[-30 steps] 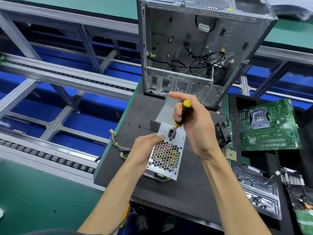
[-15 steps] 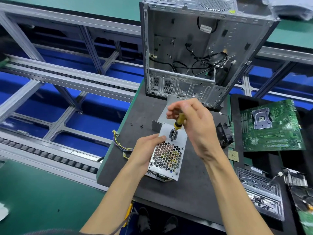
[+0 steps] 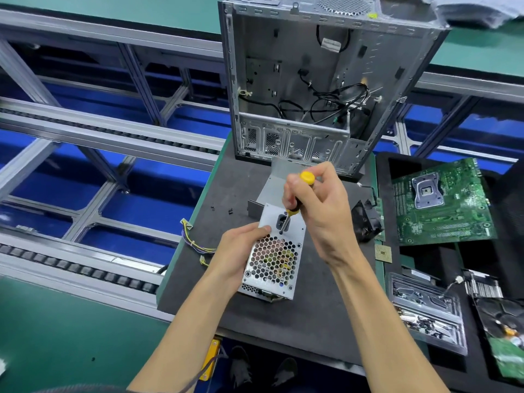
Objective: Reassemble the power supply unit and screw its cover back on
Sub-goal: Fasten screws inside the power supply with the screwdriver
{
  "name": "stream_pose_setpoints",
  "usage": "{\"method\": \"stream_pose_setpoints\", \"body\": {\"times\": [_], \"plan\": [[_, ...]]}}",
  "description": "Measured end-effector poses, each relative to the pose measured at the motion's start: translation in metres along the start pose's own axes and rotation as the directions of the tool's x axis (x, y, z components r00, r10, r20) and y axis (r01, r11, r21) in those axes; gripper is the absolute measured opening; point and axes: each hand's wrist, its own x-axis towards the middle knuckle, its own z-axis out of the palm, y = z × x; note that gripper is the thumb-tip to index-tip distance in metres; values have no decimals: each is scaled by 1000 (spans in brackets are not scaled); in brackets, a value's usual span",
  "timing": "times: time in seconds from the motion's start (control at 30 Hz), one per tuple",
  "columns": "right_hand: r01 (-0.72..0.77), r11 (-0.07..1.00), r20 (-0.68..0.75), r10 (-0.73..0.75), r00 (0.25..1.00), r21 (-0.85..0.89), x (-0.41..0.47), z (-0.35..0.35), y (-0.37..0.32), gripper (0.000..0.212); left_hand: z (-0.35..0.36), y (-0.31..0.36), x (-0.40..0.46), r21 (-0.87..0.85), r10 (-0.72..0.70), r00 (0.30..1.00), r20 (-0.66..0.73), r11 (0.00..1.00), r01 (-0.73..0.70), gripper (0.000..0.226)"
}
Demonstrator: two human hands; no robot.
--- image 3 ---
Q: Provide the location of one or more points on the person's left hand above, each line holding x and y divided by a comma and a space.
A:
237, 249

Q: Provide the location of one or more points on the person's right hand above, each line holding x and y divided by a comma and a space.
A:
321, 213

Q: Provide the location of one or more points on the power supply metal base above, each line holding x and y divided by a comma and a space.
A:
274, 266

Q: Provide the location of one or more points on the grey power supply cover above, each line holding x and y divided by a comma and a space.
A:
274, 180

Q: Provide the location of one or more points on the person's right forearm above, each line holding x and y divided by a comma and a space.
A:
385, 331

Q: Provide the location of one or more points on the person's left forearm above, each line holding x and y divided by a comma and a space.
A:
180, 339

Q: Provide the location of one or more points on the person's left shoe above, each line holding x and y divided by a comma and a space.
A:
240, 368

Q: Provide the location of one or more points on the person's shoe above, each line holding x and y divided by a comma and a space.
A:
285, 372
240, 368

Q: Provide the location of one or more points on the person's right shoe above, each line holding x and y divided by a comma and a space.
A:
285, 372

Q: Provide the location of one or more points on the black cooling fan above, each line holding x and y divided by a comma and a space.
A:
366, 221

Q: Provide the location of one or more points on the small square processor chip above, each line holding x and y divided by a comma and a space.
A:
383, 253

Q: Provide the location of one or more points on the black foam work mat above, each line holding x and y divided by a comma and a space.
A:
327, 315

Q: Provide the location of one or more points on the yellow button box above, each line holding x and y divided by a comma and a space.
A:
211, 360

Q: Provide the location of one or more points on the green motherboard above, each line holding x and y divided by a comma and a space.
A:
454, 204

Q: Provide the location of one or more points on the silver computer tower chassis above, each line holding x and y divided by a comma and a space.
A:
278, 77

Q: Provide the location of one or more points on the clear plastic screw tray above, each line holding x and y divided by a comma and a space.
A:
427, 311

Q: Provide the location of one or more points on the silver heatsink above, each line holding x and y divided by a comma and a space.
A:
483, 284

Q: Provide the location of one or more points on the black foam parts tray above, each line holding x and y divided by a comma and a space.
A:
508, 241

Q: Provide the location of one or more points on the black hard disk drive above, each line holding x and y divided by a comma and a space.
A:
501, 335

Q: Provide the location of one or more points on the aluminium conveyor frame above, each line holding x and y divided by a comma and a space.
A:
82, 127

